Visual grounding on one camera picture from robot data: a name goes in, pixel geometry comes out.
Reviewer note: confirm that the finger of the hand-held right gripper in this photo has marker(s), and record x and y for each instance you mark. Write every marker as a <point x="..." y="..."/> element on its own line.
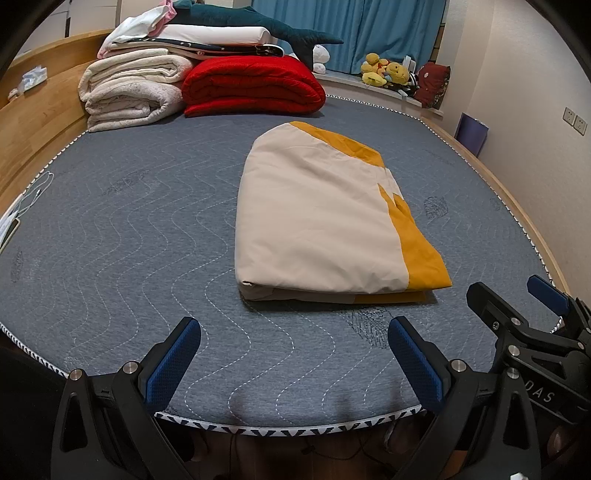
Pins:
<point x="547" y="295"/>
<point x="485" y="302"/>

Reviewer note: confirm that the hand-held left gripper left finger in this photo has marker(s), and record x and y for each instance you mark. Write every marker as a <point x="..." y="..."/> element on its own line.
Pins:
<point x="173" y="364"/>

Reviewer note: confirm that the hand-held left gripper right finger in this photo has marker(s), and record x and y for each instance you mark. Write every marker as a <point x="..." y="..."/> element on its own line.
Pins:
<point x="418" y="364"/>

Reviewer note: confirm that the beige and yellow hooded jacket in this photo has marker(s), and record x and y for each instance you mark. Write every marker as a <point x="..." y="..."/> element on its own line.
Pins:
<point x="314" y="207"/>

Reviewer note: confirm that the grey quilted mattress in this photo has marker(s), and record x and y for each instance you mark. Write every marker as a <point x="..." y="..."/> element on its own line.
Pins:
<point x="138" y="254"/>

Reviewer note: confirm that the dark red cushion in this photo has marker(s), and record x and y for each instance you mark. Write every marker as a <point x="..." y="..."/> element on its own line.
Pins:
<point x="431" y="83"/>

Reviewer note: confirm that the yellow plush toy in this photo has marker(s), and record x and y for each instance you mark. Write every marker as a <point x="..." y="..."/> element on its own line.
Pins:
<point x="371" y="60"/>
<point x="374" y="81"/>
<point x="397" y="71"/>

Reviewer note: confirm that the folded white fluffy blanket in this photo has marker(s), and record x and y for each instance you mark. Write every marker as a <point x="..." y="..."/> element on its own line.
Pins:
<point x="129" y="87"/>

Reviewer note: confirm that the folded red blanket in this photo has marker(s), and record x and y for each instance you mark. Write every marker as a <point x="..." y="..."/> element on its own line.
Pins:
<point x="251" y="87"/>

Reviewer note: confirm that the white plush toy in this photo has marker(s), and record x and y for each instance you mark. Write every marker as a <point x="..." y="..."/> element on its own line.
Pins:
<point x="320" y="56"/>

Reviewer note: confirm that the blue curtain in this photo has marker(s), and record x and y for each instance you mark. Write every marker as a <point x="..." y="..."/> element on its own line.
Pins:
<point x="369" y="27"/>

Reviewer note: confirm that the small pale figurine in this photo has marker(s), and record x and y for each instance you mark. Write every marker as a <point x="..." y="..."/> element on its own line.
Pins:
<point x="14" y="93"/>

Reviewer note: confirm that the tissue pack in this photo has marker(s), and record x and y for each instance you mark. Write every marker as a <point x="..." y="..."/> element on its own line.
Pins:
<point x="34" y="76"/>

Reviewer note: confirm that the white pillow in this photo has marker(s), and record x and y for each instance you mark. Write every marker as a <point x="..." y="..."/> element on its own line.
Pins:
<point x="217" y="36"/>

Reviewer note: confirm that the folded white garment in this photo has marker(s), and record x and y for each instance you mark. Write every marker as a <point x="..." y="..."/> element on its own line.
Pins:
<point x="138" y="25"/>

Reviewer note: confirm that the dark teal shark plush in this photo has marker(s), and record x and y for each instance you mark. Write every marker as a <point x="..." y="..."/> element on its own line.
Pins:
<point x="258" y="23"/>

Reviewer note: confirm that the pink cloth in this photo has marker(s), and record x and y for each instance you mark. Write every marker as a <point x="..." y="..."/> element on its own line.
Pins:
<point x="167" y="9"/>

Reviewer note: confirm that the white wardrobe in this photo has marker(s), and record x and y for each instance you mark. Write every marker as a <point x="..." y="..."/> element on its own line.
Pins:
<point x="92" y="14"/>

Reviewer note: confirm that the wall socket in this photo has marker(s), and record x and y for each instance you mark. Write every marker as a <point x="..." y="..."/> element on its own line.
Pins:
<point x="575" y="121"/>

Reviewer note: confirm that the wooden bed frame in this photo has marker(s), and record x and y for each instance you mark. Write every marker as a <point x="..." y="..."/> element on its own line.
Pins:
<point x="46" y="120"/>

